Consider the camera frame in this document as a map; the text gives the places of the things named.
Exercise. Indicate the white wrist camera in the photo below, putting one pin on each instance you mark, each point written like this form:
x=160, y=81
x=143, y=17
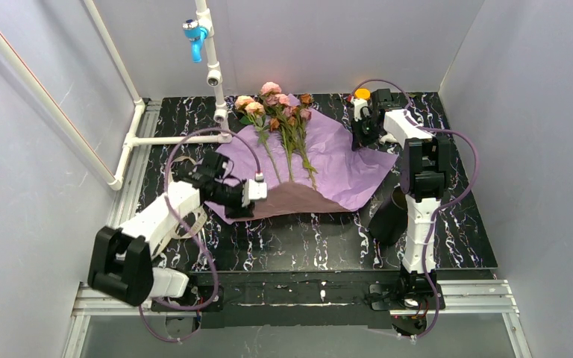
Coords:
x=254, y=190
x=360, y=108

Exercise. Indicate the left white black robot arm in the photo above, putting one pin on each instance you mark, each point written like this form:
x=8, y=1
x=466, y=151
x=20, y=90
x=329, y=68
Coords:
x=122, y=260

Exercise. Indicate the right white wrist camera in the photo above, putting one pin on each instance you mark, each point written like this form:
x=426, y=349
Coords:
x=360, y=108

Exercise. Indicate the dusty pink rose stem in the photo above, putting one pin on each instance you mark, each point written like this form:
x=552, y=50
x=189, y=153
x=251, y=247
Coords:
x=304, y=138

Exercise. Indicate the small brown roses stem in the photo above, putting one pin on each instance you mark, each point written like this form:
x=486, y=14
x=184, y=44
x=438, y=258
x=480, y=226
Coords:
x=284, y=115

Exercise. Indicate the yellow tape measure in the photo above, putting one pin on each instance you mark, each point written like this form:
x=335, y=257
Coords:
x=362, y=93

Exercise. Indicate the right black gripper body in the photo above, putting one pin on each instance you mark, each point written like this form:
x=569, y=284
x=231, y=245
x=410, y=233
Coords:
x=363, y=131

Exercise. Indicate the white plastic faucet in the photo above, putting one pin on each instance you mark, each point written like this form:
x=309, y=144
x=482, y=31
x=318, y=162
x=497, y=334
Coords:
x=388, y=138

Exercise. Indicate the black cylindrical vase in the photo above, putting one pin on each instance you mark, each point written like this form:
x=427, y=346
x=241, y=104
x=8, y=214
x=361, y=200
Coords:
x=390, y=220

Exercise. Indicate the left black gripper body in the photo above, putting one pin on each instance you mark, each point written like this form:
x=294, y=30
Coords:
x=239, y=198

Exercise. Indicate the white pvc pipe assembly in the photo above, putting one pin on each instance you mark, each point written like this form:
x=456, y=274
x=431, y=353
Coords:
x=115, y=179

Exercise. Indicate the aluminium frame rail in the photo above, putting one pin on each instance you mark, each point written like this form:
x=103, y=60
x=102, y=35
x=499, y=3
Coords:
x=303, y=318

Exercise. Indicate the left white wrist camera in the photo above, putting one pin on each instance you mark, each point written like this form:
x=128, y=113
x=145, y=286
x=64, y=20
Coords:
x=254, y=190

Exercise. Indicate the cream ribbon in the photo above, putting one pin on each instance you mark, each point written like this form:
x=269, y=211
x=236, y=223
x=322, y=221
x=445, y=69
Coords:
x=196, y=219

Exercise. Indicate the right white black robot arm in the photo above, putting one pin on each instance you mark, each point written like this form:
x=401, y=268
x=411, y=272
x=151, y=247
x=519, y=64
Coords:
x=423, y=181

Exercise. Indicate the light pink rose stem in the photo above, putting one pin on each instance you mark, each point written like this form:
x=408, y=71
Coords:
x=287, y=139

